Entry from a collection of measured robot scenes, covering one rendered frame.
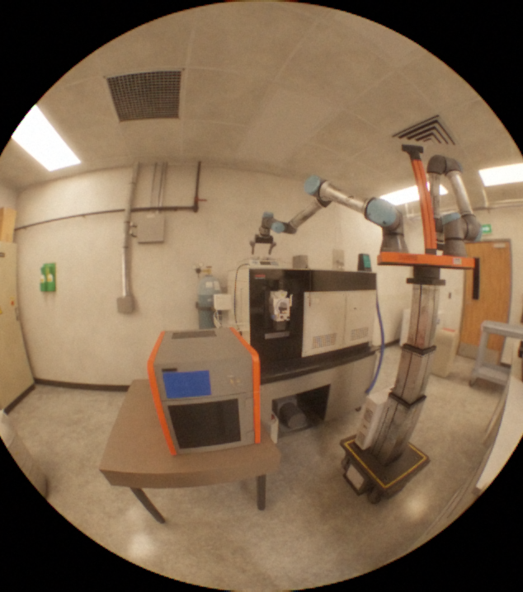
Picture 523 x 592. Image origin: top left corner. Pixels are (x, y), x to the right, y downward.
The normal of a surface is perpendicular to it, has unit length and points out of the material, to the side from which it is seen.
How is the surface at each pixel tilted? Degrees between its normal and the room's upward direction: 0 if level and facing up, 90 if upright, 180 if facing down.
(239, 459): 0
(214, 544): 0
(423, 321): 90
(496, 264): 90
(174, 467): 0
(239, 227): 90
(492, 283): 90
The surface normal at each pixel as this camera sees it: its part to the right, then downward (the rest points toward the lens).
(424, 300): -0.97, 0.03
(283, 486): 0.00, -1.00
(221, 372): 0.34, 0.09
